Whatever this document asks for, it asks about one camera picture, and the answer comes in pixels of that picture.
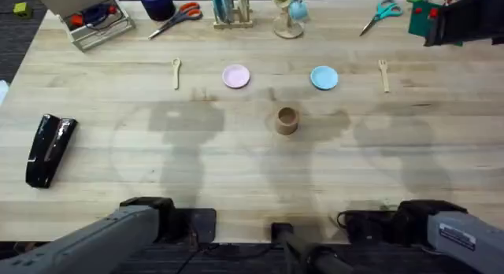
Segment black box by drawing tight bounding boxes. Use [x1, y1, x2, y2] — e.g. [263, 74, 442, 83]
[424, 0, 504, 47]

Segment wooden fork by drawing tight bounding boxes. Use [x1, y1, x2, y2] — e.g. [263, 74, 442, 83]
[377, 59, 391, 94]

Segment wooden cup stand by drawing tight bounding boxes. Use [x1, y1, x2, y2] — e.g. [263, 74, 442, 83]
[272, 6, 306, 40]

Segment orange handled scissors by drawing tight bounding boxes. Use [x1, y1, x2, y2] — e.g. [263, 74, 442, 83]
[147, 2, 204, 41]

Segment blue plate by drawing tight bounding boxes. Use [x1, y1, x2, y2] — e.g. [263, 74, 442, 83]
[309, 65, 339, 91]

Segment teal plate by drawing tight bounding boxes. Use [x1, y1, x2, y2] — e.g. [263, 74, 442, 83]
[209, 0, 236, 24]

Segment dark blue tape roll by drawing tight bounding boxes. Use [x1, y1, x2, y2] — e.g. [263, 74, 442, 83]
[139, 0, 176, 23]

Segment brown cup container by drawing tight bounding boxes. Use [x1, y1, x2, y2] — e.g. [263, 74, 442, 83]
[274, 106, 300, 136]

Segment yellow green block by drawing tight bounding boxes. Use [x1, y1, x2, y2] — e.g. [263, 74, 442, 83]
[12, 2, 33, 20]

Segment open box with tools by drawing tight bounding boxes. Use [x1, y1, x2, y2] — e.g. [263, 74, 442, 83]
[32, 0, 137, 53]

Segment wooden peg rack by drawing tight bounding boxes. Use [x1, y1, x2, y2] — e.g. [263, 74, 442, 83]
[212, 0, 254, 30]

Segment black stand post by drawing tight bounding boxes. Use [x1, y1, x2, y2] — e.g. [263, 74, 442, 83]
[270, 222, 358, 274]

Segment light blue cup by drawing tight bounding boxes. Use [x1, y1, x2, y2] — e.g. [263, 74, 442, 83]
[287, 0, 310, 24]

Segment black glossy oblong case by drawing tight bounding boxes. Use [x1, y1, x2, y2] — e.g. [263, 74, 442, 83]
[24, 113, 79, 189]

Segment pink plate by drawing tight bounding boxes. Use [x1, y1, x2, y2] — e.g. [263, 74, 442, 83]
[221, 64, 251, 90]

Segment wooden spoon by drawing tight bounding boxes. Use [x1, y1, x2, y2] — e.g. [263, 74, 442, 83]
[171, 57, 183, 91]

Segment green board with blocks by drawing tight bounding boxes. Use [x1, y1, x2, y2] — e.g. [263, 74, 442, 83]
[406, 0, 464, 47]

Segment teal handled scissors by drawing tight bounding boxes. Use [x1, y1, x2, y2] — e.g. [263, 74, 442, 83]
[358, 0, 404, 37]

